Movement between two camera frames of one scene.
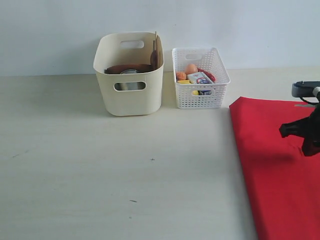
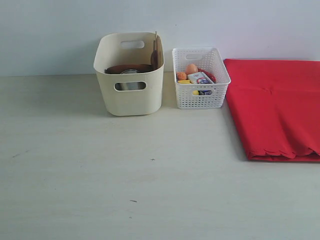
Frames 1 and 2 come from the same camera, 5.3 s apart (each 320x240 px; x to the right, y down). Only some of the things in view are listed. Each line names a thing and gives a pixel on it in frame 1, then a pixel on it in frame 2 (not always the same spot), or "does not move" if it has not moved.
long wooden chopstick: [159, 53] does not move
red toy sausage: [209, 75] does not move
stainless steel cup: [123, 86] does not move
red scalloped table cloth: [281, 184] to [277, 103]
